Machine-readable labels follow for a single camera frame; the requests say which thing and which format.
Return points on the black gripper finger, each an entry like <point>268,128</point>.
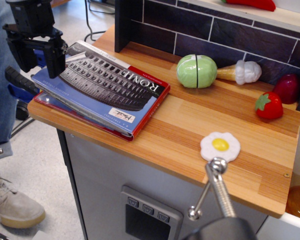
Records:
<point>23,52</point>
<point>55,56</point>

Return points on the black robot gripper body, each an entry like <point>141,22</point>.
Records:
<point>33,18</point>

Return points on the blue Rome picture book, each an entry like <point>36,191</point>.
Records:
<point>119,97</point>

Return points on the blue bar clamp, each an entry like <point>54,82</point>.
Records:
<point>20,87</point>

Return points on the person leg in jeans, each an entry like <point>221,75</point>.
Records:
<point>8,104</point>

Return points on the green toy cabbage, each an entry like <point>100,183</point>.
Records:
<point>196,71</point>

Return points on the beige suede shoe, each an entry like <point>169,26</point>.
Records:
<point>17,210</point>

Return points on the toy ice cream cone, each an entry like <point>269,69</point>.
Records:
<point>242,72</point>

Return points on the grey toy oven panel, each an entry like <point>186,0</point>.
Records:
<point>145,218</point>

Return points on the toy fried egg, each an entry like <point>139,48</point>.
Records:
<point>220,145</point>

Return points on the silver metal clamp screw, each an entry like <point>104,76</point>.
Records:
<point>215,168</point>

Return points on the red toy chili pepper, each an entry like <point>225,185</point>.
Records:
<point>268,5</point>

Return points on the red toy strawberry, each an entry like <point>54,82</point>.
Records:
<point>269,106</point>

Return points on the dark red toy fruit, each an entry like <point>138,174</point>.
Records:
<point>288,88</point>

